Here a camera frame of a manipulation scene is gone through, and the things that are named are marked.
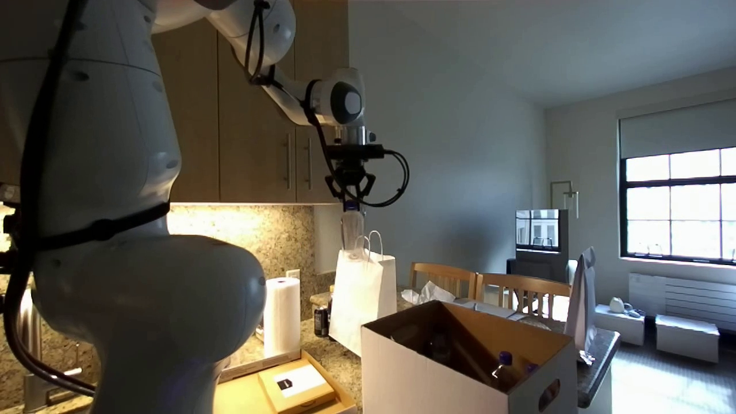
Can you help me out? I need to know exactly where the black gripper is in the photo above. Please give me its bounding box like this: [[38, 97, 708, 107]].
[[324, 126, 387, 204]]

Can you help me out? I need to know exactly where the clear bottle blue cap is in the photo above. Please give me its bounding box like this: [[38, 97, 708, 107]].
[[493, 351, 517, 391], [340, 203, 363, 251]]

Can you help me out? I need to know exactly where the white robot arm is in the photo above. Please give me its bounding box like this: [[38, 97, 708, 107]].
[[0, 0, 365, 414]]

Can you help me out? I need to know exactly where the white cardboard storage box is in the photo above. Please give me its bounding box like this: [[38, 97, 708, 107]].
[[360, 302, 578, 414]]

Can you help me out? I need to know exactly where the wooden upper cabinet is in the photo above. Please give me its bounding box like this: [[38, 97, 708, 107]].
[[153, 0, 331, 203]]

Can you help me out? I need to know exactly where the white paper bag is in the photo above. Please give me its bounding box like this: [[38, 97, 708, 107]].
[[328, 229, 397, 353]]

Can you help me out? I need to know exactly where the dark glass jar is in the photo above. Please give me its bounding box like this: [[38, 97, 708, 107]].
[[310, 292, 331, 338]]

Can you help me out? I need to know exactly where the white paper towel roll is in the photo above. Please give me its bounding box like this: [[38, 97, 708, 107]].
[[262, 276, 301, 356]]

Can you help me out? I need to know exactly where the wooden chair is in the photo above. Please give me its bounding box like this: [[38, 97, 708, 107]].
[[410, 263, 573, 320]]

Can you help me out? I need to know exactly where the television monitor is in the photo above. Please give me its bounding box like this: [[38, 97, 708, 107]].
[[515, 209, 567, 253]]

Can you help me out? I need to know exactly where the shallow cardboard tray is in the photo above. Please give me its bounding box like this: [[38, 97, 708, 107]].
[[213, 353, 358, 414]]

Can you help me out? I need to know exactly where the bright window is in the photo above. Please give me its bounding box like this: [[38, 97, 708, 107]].
[[621, 146, 736, 265]]

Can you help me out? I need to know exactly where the white radiator bench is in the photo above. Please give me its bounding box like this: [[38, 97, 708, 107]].
[[595, 273, 736, 363]]

